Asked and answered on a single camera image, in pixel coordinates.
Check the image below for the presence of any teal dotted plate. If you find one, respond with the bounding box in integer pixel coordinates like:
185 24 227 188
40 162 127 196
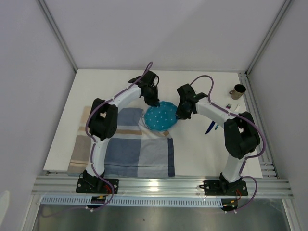
144 101 178 132

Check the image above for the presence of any blue beige checked cloth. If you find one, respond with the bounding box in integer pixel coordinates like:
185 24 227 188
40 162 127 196
67 107 175 178

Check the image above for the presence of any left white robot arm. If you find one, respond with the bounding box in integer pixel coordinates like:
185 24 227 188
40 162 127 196
81 69 159 193

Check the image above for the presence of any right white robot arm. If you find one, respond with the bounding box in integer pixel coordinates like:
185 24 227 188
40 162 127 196
176 84 260 194

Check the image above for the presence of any purple knife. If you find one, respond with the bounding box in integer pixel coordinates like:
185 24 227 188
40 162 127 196
205 121 215 134

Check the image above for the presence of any white ceramic spoon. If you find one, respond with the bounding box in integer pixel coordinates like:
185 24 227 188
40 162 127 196
234 104 241 112

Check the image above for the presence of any brown mug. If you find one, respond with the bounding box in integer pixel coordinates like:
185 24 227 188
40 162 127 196
229 84 246 100

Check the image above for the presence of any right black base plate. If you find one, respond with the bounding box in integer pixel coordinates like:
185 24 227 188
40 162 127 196
199 180 248 196

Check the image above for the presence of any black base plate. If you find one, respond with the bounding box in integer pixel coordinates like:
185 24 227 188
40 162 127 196
76 178 119 194
199 180 248 196

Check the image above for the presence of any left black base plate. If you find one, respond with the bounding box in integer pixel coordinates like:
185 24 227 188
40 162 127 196
76 178 119 194

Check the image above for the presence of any white slotted cable duct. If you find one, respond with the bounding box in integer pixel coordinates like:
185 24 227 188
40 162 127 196
41 195 223 208

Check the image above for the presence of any left aluminium frame post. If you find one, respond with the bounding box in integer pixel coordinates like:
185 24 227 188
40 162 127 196
36 0 78 74

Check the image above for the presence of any aluminium frame post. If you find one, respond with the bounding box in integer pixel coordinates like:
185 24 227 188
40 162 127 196
36 0 78 74
245 0 294 76

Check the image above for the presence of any aluminium mounting rail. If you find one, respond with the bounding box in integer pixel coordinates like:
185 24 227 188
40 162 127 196
31 174 294 199

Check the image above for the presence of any right aluminium frame post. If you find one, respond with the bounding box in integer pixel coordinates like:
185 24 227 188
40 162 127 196
245 0 294 76

